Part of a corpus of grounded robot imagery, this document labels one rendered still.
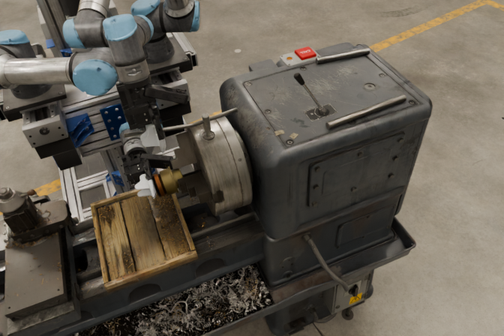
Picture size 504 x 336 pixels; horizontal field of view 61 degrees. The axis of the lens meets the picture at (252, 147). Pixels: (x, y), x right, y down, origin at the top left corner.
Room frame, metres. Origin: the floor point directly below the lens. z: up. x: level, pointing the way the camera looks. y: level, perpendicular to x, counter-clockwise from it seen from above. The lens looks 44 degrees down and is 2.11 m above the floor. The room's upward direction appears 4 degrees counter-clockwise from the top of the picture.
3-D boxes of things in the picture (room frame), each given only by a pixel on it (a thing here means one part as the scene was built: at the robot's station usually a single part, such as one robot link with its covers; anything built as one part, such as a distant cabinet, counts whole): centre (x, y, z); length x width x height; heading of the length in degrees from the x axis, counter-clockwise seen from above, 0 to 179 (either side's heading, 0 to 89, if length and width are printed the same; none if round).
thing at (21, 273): (0.79, 0.72, 0.95); 0.43 x 0.17 x 0.05; 20
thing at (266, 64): (1.29, -0.06, 1.24); 0.09 x 0.08 x 0.03; 110
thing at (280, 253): (1.14, -0.24, 0.43); 0.60 x 0.48 x 0.86; 110
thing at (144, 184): (0.91, 0.35, 1.09); 0.09 x 0.06 x 0.03; 19
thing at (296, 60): (1.34, -0.20, 1.23); 0.13 x 0.08 x 0.05; 110
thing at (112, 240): (0.89, 0.40, 0.89); 0.36 x 0.30 x 0.04; 20
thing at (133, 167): (1.01, 0.39, 1.08); 0.12 x 0.09 x 0.08; 19
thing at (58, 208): (0.86, 0.72, 0.99); 0.20 x 0.10 x 0.05; 110
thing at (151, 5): (1.58, 0.37, 1.33); 0.13 x 0.12 x 0.14; 86
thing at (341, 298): (0.87, -0.33, 0.41); 0.34 x 0.17 x 0.82; 110
